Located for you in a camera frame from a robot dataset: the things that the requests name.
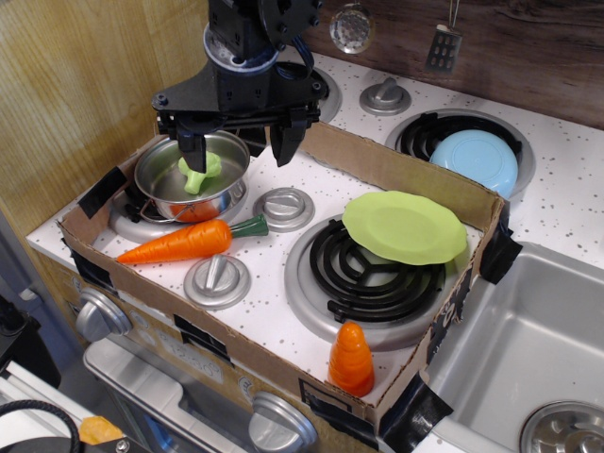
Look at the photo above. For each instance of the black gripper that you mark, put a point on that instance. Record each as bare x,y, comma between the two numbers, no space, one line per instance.
285,97

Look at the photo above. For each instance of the green toy broccoli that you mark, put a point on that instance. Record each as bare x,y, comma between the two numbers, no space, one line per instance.
194,180

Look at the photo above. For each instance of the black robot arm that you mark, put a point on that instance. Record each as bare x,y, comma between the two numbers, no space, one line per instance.
248,37

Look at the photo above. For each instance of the small steel pan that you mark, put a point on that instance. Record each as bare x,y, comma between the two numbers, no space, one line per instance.
182,195

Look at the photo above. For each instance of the silver stovetop knob centre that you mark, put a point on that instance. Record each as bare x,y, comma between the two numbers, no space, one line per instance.
285,209

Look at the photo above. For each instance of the silver stovetop knob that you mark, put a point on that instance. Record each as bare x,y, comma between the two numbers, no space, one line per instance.
217,283
386,98
285,209

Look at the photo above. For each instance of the back left burner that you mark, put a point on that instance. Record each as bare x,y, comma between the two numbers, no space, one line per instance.
331,104

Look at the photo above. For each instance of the orange toy carrot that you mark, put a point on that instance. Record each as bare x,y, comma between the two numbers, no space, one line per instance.
199,241

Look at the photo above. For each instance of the black front left burner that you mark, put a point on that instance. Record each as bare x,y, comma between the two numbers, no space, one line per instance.
134,217

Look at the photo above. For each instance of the black burner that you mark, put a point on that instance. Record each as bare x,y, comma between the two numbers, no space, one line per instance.
419,135
330,280
134,217

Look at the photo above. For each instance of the silver stovetop knob front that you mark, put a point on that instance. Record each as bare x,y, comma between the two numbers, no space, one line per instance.
217,283

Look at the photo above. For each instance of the silver stovetop knob back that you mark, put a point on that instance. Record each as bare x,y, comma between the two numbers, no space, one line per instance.
386,98

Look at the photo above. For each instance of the hanging metal strainer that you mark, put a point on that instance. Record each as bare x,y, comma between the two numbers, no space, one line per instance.
352,28

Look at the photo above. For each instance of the black front right burner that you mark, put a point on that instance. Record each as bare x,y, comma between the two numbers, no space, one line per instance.
330,280

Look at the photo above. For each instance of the black back right burner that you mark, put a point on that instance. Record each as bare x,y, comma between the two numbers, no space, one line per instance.
419,135

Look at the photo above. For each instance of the green plastic plate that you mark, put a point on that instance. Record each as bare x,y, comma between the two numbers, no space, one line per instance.
404,227

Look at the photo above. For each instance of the cardboard fence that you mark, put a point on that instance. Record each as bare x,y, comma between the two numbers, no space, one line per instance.
259,343

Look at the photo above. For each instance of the hanging metal spatula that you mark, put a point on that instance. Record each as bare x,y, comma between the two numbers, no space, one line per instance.
446,44

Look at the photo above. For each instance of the silver oven knob left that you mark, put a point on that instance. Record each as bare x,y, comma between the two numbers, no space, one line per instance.
100,317

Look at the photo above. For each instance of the silver oven knob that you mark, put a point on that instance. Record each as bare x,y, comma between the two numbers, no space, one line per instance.
279,427
100,317

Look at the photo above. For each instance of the light blue plastic bowl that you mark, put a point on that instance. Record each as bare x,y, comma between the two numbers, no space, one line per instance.
480,156

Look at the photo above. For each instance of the orange cone toy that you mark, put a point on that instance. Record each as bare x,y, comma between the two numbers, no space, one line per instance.
350,365

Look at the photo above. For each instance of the silver oven knob right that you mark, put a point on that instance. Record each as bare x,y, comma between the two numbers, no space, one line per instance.
279,427

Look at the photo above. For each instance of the grey sink basin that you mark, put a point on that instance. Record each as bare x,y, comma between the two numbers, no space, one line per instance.
533,338

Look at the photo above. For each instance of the silver sink drain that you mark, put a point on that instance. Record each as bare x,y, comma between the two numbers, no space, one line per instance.
563,426

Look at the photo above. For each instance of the silver oven door handle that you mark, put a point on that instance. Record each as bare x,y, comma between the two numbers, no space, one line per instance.
154,392

